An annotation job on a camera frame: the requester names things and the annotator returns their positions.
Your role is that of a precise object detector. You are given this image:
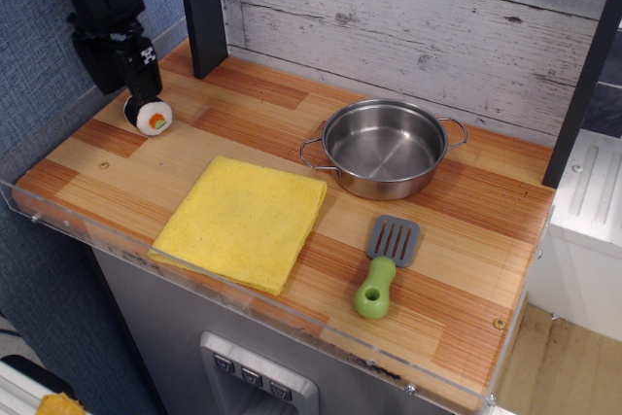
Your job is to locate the grey spatula green handle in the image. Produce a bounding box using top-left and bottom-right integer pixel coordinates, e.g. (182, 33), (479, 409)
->
(354, 215), (421, 320)

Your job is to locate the silver toy dispenser panel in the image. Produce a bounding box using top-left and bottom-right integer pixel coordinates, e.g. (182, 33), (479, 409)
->
(199, 331), (320, 414)

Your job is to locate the white ribbed side shelf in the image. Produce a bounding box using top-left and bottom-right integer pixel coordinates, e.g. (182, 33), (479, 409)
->
(551, 129), (621, 247)

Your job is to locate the plush sushi roll toy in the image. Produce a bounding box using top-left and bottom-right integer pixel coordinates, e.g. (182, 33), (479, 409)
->
(123, 96), (173, 136)

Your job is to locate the clear acrylic guard rail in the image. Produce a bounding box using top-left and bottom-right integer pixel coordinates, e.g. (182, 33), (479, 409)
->
(12, 26), (553, 414)

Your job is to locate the black right vertical post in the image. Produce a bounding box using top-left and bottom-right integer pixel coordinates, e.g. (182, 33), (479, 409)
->
(542, 0), (621, 189)

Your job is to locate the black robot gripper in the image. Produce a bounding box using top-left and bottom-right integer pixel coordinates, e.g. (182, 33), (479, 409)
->
(68, 0), (162, 104)

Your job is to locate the black vertical post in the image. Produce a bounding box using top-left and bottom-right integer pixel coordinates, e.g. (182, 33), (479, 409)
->
(542, 0), (621, 189)
(183, 0), (228, 79)

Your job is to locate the yellow folded cloth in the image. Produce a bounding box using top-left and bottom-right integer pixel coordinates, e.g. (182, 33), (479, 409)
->
(149, 156), (328, 295)

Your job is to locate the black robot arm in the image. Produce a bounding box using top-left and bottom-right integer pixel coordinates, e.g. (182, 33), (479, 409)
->
(67, 0), (162, 104)

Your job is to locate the black left vertical post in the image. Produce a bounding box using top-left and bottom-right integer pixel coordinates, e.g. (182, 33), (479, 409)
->
(183, 0), (228, 79)

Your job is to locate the stainless steel pot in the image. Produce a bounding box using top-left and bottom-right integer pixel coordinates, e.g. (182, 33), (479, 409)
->
(299, 99), (468, 201)

